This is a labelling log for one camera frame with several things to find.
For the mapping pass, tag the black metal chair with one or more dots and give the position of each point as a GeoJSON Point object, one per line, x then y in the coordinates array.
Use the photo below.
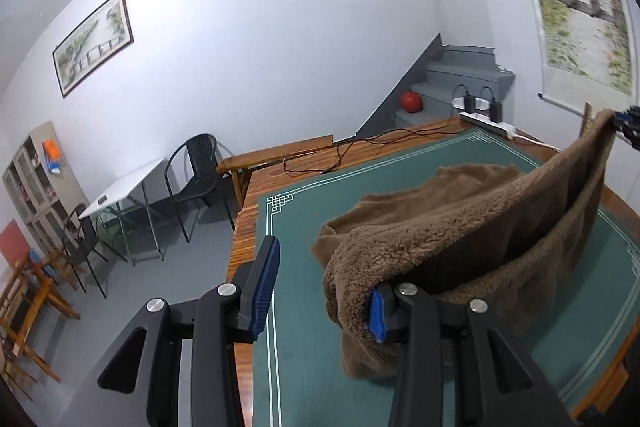
{"type": "Point", "coordinates": [82, 242]}
{"type": "Point", "coordinates": [197, 187]}

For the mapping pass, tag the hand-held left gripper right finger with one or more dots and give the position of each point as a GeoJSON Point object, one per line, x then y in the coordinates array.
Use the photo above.
{"type": "Point", "coordinates": [377, 314]}

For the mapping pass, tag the hanging scroll painting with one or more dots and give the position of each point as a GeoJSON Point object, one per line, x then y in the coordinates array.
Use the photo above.
{"type": "Point", "coordinates": [575, 7]}

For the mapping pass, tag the white round disc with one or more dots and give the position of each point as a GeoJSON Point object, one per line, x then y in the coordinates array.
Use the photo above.
{"type": "Point", "coordinates": [481, 108]}

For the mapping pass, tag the orange and blue packet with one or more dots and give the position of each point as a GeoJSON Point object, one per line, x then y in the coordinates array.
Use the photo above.
{"type": "Point", "coordinates": [52, 157]}

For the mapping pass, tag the green table mat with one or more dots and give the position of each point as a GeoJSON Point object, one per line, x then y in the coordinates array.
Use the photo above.
{"type": "Point", "coordinates": [300, 217]}

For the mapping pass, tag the wooden bench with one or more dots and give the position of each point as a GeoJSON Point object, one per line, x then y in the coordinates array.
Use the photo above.
{"type": "Point", "coordinates": [270, 154]}

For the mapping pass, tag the red board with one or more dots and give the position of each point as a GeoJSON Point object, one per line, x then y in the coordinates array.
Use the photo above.
{"type": "Point", "coordinates": [11, 244]}

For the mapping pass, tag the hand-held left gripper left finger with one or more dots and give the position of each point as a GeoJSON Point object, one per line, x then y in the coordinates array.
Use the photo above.
{"type": "Point", "coordinates": [265, 287]}

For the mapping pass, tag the beige glass-door cabinet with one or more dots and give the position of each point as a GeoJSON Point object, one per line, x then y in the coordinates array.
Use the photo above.
{"type": "Point", "coordinates": [50, 207]}

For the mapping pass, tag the wooden chair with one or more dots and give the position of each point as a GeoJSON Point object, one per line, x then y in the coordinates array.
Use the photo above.
{"type": "Point", "coordinates": [20, 342]}
{"type": "Point", "coordinates": [55, 292]}

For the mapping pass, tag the black charger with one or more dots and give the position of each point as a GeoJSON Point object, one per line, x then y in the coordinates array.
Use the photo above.
{"type": "Point", "coordinates": [494, 113]}
{"type": "Point", "coordinates": [469, 104]}

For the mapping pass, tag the grey staircase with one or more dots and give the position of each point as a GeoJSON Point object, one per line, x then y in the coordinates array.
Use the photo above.
{"type": "Point", "coordinates": [450, 72]}

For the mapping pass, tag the brown fleece garment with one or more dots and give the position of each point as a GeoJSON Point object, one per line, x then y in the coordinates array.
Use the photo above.
{"type": "Point", "coordinates": [450, 227]}

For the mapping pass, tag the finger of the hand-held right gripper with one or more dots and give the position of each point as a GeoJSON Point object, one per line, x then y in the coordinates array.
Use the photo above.
{"type": "Point", "coordinates": [629, 119]}

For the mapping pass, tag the bamboo chair back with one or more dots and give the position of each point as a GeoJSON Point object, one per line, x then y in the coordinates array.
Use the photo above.
{"type": "Point", "coordinates": [589, 119]}

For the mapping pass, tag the red ball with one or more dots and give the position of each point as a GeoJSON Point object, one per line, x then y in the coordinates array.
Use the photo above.
{"type": "Point", "coordinates": [411, 102]}

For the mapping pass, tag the white folding table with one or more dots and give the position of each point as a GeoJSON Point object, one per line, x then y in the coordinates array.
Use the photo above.
{"type": "Point", "coordinates": [130, 187]}

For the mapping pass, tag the white power strip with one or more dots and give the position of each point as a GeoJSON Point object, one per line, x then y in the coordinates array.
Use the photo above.
{"type": "Point", "coordinates": [487, 124]}

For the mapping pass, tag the framed landscape painting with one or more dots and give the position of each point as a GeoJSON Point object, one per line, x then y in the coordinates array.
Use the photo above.
{"type": "Point", "coordinates": [92, 44]}

